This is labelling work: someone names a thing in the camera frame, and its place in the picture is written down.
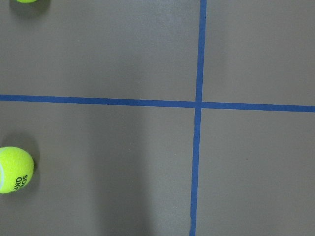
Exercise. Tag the yellow tennis ball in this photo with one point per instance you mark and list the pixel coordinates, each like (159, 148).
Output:
(16, 169)
(26, 1)

